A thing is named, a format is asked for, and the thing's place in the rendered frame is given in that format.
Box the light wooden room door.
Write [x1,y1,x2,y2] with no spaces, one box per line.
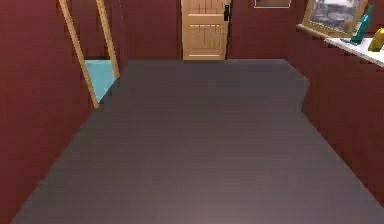
[180,0,232,62]

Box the small framed wall picture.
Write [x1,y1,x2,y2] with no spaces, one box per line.
[253,0,292,9]

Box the wooden framed picture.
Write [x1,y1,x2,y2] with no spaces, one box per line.
[296,0,370,39]

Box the light wooden doorway frame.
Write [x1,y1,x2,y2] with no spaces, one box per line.
[58,0,121,109]

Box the teal glass bottle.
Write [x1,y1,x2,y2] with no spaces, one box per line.
[349,4,376,46]

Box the yellow rounded object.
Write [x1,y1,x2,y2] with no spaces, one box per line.
[367,27,384,53]

